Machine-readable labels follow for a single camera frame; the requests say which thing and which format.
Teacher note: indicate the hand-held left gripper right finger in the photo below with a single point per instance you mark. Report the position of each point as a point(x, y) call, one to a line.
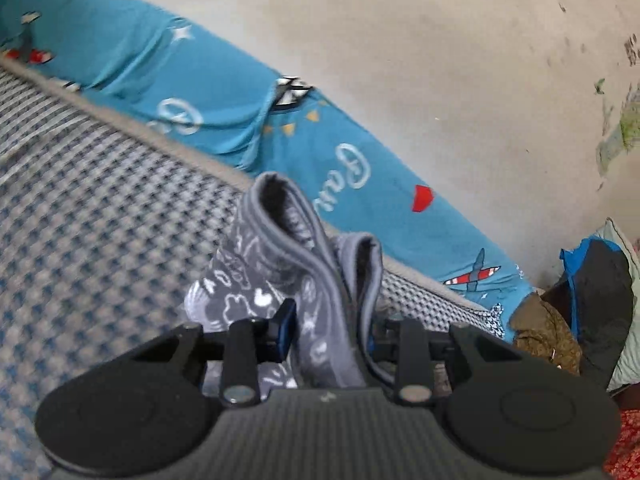
point(412, 360)

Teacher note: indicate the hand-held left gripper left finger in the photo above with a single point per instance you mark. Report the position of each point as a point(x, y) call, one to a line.
point(285, 329)

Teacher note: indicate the grey patterned fleece jacket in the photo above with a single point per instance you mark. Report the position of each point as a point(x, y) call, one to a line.
point(320, 310)

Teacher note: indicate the olive patterned cloth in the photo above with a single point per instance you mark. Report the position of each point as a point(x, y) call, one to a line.
point(545, 335)

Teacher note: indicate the blue and black garment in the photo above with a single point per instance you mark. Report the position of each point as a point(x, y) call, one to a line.
point(605, 300)

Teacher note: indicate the houndstooth patterned mattress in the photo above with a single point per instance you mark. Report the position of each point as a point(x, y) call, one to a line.
point(100, 240)

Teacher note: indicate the pale green cloth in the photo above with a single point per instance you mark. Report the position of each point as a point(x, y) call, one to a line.
point(631, 360)

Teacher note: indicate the red patterned cloth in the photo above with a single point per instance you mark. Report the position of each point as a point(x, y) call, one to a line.
point(627, 445)

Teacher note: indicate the blue printed bed bumper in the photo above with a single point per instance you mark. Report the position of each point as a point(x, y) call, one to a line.
point(200, 85)

